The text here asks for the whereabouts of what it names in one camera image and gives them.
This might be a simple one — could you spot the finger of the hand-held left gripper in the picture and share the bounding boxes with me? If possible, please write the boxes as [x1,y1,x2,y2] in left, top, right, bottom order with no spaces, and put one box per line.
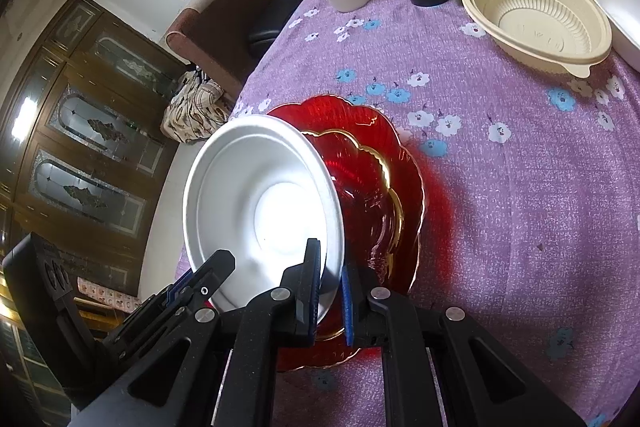
[177,249,236,312]
[167,268,197,305]

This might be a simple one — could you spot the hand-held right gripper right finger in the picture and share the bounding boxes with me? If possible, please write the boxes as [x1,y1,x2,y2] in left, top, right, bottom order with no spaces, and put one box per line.
[342,264,586,427]

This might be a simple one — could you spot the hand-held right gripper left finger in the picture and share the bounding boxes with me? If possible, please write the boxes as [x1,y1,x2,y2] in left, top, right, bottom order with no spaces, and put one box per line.
[70,238,323,427]

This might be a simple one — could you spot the white foam bowl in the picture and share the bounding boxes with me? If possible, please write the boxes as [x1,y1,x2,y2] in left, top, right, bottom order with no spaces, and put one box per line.
[182,114,346,325]
[577,0,640,72]

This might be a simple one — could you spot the red gold-rim plate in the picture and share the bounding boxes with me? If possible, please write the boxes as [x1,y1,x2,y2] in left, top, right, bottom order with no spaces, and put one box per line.
[300,129,406,343]

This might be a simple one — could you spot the large red gold-print plate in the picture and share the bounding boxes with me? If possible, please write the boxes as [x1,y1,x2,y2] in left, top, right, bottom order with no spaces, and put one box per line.
[265,94,429,373]

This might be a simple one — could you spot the large cream plastic bowl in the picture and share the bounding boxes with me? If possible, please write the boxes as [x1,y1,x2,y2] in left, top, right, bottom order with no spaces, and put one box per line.
[461,0,614,79]

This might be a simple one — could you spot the patterned cloth bag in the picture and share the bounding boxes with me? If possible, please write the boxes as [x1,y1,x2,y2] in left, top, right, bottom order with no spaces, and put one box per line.
[160,71,232,144]

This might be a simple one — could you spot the wooden glass-door cabinet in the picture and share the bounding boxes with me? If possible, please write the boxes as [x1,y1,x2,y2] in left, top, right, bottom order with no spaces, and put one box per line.
[0,0,190,408]

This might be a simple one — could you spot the purple floral tablecloth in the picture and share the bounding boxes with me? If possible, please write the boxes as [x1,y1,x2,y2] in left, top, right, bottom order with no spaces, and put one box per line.
[177,0,640,427]

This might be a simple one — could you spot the brown upholstered chair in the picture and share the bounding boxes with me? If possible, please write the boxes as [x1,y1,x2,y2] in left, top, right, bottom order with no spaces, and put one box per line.
[165,0,282,108]

